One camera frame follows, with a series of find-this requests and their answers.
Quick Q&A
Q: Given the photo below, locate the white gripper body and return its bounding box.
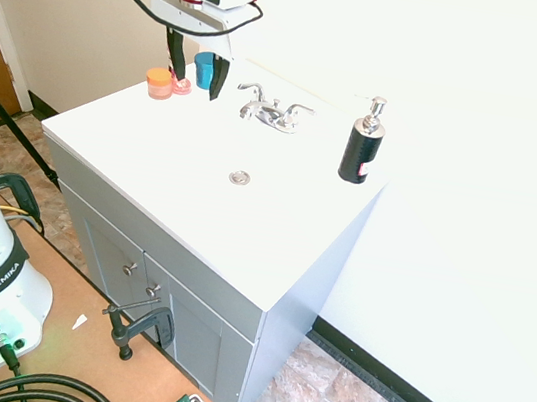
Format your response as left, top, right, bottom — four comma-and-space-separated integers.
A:
139, 0, 243, 62

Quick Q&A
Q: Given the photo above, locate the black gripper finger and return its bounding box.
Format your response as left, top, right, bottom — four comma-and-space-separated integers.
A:
207, 53, 233, 105
159, 26, 193, 82

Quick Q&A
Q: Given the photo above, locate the blue plastic cup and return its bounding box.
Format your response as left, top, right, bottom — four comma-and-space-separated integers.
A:
189, 50, 219, 92

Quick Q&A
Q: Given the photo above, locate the orange plastic cup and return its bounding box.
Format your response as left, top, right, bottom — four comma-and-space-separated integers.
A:
142, 66, 177, 103

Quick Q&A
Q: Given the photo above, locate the chrome sink faucet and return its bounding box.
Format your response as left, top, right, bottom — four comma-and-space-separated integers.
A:
237, 98, 284, 127

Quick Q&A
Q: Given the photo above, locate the white sink countertop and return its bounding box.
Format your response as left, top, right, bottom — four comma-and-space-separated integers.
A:
18, 30, 405, 328

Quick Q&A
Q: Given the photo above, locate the chrome sink drain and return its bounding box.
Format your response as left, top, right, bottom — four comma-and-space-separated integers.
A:
228, 167, 254, 187

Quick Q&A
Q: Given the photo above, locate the black soap dispenser chrome pump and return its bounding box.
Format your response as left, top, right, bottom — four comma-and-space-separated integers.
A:
335, 92, 392, 189

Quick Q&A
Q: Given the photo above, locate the grey vanity cabinet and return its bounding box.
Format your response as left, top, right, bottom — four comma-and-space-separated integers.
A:
6, 129, 385, 402

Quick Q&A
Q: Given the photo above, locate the black metal c-clamp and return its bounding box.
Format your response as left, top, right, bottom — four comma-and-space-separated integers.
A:
95, 289, 181, 368

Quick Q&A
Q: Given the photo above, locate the wooden board robot platform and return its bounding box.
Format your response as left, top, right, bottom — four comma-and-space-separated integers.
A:
0, 183, 247, 402

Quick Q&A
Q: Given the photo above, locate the chrome hot water faucet handle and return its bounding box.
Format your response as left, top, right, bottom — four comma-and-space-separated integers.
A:
235, 80, 269, 104

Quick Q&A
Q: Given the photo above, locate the chrome cold water faucet handle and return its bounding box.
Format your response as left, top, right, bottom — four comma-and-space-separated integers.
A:
279, 101, 317, 132

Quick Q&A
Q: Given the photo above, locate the black camera tripod leg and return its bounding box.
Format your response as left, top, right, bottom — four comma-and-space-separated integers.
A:
0, 64, 79, 191

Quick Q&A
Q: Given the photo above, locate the thick black cable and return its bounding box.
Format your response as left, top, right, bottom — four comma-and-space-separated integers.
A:
0, 338, 135, 402

